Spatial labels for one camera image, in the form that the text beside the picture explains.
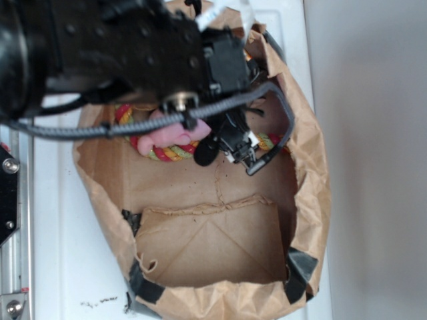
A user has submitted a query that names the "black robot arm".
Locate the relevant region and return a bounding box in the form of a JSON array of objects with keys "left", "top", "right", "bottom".
[{"left": 1, "top": 1, "right": 260, "bottom": 169}]

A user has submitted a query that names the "black metal bracket plate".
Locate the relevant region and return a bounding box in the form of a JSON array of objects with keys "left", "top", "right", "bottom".
[{"left": 0, "top": 142, "right": 20, "bottom": 246}]

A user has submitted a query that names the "aluminium frame rail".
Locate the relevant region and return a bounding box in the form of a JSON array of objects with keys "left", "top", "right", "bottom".
[{"left": 1, "top": 125, "right": 34, "bottom": 319}]

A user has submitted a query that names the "grey braided cable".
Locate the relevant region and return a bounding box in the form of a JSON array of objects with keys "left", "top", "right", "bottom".
[{"left": 6, "top": 81, "right": 296, "bottom": 177}]

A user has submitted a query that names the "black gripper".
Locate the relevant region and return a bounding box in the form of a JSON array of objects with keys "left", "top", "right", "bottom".
[{"left": 202, "top": 28, "right": 264, "bottom": 165}]

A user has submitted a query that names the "pink plush bunny toy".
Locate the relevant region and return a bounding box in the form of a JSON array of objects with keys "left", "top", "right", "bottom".
[{"left": 137, "top": 119, "right": 211, "bottom": 156}]

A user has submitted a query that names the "multicolour twisted rope toy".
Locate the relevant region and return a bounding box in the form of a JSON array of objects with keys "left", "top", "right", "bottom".
[{"left": 114, "top": 104, "right": 282, "bottom": 162}]

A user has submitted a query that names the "brown paper bag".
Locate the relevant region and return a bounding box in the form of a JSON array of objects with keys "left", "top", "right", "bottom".
[{"left": 73, "top": 23, "right": 331, "bottom": 319}]

